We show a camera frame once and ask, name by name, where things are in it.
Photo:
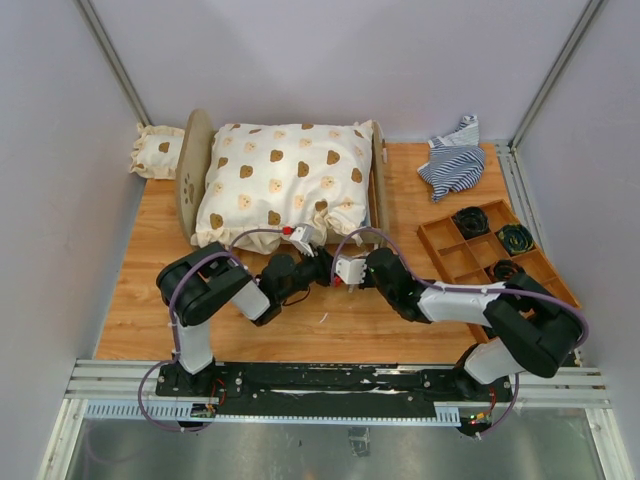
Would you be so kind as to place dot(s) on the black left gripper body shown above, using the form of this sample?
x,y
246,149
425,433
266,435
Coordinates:
x,y
311,269

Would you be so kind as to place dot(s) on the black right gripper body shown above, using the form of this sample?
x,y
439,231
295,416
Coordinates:
x,y
370,283

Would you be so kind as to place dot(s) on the large bear print cushion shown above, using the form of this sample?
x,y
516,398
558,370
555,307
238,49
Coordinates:
x,y
262,178

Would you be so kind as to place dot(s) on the wooden striped pet bed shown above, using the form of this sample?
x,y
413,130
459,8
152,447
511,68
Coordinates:
x,y
195,160

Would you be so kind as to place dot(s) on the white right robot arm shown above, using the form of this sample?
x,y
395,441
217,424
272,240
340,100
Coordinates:
x,y
534,332

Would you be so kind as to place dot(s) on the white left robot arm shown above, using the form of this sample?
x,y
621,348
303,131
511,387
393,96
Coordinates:
x,y
196,286

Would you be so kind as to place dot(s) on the wooden compartment tray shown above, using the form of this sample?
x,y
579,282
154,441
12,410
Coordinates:
x,y
460,261

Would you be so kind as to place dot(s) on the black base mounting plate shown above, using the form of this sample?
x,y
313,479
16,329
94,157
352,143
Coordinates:
x,y
330,388

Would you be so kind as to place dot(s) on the black orange rolled fabric item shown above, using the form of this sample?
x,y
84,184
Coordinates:
x,y
503,270

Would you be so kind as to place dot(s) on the blue striped cloth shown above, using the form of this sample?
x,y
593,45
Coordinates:
x,y
456,161

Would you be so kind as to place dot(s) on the blue yellow rolled fabric item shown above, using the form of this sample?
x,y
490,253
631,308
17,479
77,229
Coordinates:
x,y
515,239

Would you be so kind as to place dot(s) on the small bear print pillow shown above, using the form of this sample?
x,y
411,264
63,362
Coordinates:
x,y
156,152

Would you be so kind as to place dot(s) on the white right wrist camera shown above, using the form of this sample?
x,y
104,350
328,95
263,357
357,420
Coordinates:
x,y
341,271

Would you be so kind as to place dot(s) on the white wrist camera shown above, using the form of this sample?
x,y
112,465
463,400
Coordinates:
x,y
301,239
341,271

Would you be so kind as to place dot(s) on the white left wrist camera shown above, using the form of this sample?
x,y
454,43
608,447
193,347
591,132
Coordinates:
x,y
301,239

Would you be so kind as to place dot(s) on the grey slotted cable duct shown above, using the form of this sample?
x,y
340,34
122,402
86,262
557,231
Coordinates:
x,y
189,412

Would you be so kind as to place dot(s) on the right aluminium frame post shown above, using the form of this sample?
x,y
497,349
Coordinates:
x,y
578,33

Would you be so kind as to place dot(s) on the aluminium frame post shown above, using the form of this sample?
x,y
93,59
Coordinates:
x,y
99,33
578,33

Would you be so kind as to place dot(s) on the left aluminium frame post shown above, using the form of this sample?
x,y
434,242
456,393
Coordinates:
x,y
99,33

